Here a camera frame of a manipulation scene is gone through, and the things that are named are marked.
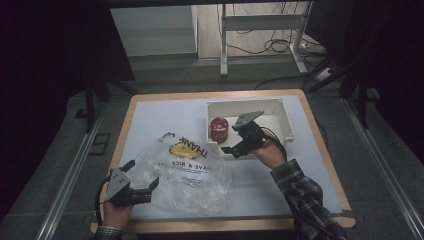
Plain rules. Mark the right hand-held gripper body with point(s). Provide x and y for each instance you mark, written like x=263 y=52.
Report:
x=251 y=136

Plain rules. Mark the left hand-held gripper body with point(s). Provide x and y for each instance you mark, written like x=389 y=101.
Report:
x=117 y=185

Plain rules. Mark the red can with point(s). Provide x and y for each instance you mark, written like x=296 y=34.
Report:
x=219 y=130

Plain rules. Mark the white plastic bin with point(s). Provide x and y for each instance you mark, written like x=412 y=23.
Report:
x=283 y=123

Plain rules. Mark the clear plastic bag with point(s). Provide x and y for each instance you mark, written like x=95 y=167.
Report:
x=200 y=193

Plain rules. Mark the person's right hand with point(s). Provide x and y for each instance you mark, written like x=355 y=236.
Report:
x=270 y=153

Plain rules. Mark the person's left hand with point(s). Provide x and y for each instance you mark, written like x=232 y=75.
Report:
x=116 y=216

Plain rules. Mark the white table mat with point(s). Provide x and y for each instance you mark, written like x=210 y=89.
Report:
x=166 y=116

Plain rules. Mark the black metal stand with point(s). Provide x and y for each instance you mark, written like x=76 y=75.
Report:
x=89 y=106
x=362 y=100

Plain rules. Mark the white power strip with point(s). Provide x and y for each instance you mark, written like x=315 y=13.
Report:
x=324 y=74

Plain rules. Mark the white cabinet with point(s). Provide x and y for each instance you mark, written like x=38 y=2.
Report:
x=153 y=31

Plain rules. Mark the aluminium rail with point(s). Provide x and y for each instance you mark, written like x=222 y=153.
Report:
x=383 y=166
x=70 y=180

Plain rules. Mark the white metal desk frame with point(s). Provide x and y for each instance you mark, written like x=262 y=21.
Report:
x=260 y=22

